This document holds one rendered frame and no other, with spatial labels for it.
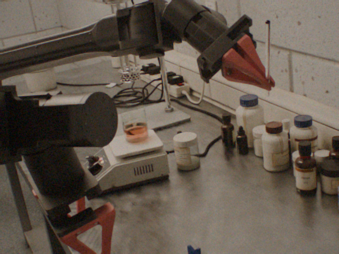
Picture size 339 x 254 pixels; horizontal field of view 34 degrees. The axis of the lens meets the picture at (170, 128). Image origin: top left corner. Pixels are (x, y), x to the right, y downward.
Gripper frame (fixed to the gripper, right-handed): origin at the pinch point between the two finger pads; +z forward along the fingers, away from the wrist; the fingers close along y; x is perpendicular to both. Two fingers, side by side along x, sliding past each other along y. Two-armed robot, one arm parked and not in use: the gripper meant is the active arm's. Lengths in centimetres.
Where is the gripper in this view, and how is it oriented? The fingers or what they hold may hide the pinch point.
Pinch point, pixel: (268, 83)
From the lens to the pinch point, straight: 79.9
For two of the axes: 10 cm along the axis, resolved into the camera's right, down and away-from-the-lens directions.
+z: 6.8, 6.3, -3.9
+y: -7.2, 6.8, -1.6
